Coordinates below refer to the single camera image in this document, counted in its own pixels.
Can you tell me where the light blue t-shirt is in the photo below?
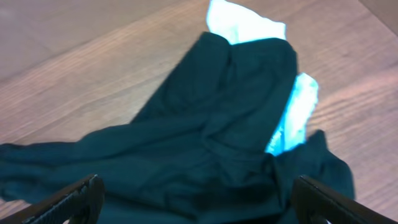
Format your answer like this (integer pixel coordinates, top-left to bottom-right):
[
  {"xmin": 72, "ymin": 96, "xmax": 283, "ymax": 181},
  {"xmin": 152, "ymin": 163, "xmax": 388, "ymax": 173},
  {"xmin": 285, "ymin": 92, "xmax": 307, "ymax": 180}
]
[{"xmin": 206, "ymin": 0, "xmax": 318, "ymax": 156}]

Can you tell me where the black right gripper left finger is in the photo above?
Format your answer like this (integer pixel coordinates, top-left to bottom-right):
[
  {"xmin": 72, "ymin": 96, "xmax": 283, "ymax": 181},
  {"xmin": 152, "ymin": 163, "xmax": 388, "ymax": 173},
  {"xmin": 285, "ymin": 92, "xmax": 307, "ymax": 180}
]
[{"xmin": 1, "ymin": 175, "xmax": 104, "ymax": 224}]

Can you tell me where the black t-shirt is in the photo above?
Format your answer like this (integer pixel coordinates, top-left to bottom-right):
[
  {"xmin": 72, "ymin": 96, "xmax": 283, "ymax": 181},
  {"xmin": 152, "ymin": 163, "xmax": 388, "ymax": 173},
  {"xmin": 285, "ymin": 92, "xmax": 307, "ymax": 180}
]
[{"xmin": 1, "ymin": 32, "xmax": 354, "ymax": 223}]

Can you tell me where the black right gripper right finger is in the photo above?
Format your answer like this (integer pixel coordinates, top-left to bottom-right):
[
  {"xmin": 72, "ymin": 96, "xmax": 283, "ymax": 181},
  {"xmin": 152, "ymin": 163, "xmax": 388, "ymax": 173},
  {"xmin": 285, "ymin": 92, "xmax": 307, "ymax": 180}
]
[{"xmin": 291, "ymin": 175, "xmax": 397, "ymax": 224}]

